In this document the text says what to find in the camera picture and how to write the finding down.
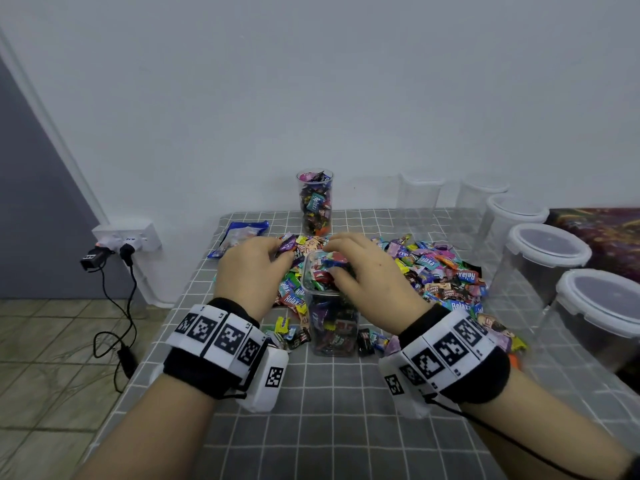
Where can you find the person's right forearm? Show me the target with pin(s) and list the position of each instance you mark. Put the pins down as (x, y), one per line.
(540, 425)

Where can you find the black power plug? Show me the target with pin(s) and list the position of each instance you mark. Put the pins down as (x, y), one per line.
(93, 259)

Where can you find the pile of colourful candies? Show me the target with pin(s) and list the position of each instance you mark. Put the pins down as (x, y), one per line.
(440, 270)

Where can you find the tall transparent plastic jar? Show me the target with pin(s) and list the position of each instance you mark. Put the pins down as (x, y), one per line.
(315, 205)

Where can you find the black sleeve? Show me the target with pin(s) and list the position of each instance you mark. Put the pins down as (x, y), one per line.
(634, 470)

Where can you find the black marker-tagged left wristband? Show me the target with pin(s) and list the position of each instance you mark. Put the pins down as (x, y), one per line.
(215, 340)

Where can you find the person's right hand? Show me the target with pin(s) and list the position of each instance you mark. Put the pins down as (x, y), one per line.
(390, 285)

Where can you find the white wall socket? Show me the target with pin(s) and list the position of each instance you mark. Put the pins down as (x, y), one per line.
(127, 235)

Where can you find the black marker-tagged right wristband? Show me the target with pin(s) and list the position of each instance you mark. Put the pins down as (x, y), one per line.
(450, 353)

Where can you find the dark patterned cloth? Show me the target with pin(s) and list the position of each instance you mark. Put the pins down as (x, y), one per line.
(605, 233)

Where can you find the small transparent plastic jar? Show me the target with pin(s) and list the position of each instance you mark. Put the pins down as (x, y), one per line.
(421, 191)
(335, 325)
(482, 200)

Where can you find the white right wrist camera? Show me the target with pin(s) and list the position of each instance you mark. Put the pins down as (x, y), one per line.
(398, 383)

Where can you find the grey door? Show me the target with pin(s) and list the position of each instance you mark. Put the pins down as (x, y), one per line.
(35, 210)

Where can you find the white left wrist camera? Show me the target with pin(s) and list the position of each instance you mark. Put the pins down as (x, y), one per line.
(265, 380)

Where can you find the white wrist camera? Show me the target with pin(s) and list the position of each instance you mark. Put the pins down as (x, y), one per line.
(398, 383)
(265, 380)

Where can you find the person's left forearm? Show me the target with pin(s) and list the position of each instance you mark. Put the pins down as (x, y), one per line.
(150, 435)

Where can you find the person's left hand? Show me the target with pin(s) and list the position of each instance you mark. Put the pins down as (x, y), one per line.
(252, 275)

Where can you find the blue snack packet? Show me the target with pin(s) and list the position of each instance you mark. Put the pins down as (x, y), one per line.
(240, 235)

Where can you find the black marker-tagged wristband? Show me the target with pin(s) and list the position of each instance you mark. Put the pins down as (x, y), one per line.
(215, 340)
(450, 353)

